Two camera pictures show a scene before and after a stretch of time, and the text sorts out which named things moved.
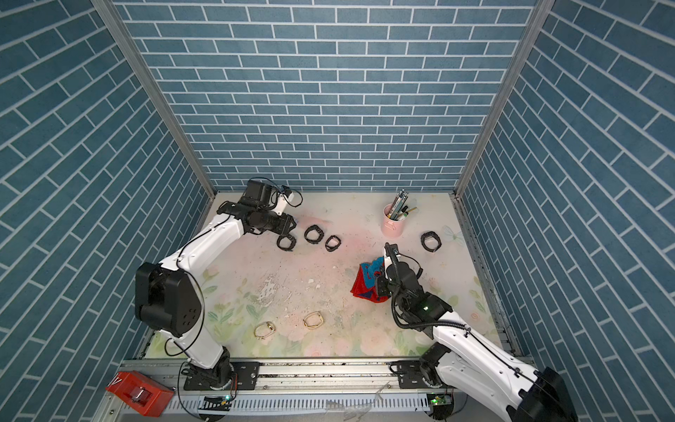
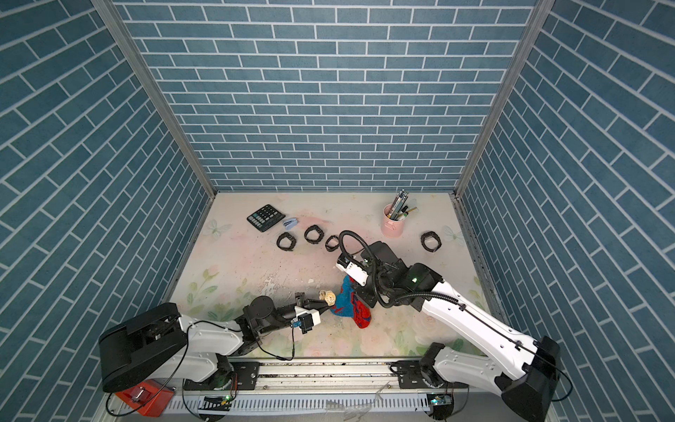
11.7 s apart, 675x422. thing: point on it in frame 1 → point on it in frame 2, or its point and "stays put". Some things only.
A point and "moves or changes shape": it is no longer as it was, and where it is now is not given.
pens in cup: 399,209 stays put
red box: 146,395 stays put
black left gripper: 284,227 → 306,304
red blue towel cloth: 366,283 moves or changes shape
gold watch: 313,320 moves or changes shape
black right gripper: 381,283 → 363,294
